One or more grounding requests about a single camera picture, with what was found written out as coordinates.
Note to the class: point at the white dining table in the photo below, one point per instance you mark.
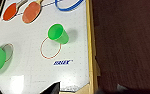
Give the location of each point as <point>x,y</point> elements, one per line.
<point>31,73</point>

